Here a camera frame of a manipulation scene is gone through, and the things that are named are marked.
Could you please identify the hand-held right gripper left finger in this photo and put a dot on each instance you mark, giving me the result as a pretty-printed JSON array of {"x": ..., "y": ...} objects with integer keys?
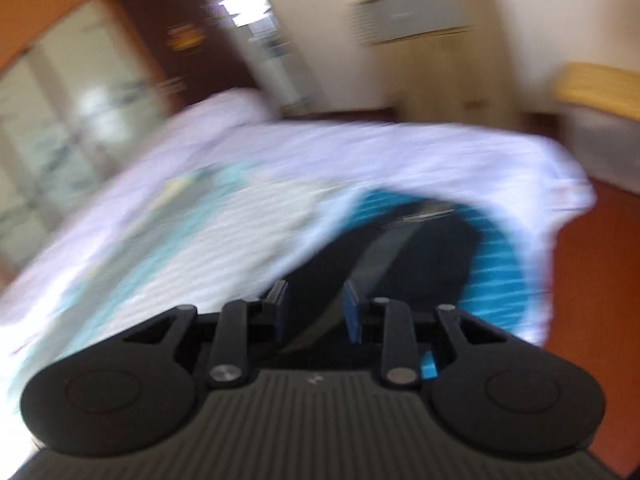
[{"x": 277, "y": 310}]

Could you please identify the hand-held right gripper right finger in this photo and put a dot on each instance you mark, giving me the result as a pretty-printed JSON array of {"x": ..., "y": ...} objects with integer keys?
[{"x": 352, "y": 312}]

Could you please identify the black pants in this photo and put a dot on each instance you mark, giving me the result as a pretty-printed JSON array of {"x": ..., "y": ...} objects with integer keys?
[{"x": 425, "y": 250}]

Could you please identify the patterned teal beige bed sheet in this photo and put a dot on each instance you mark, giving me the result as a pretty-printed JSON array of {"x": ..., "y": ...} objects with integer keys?
[{"x": 165, "y": 260}]

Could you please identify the cream cabinet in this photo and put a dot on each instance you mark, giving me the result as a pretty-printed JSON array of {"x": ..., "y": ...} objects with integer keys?
[{"x": 450, "y": 75}]

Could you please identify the dark brown door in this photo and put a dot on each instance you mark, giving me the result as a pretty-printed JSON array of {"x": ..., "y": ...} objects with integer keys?
[{"x": 200, "y": 55}]

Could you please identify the wooden wardrobe with glass doors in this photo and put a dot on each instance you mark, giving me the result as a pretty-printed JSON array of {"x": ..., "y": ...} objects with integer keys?
[{"x": 60, "y": 110}]

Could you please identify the bright window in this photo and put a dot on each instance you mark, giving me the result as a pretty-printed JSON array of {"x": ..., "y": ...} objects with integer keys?
[{"x": 245, "y": 6}]

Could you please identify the grey air conditioner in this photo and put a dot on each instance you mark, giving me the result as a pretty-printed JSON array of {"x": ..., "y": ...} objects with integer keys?
[{"x": 415, "y": 10}]

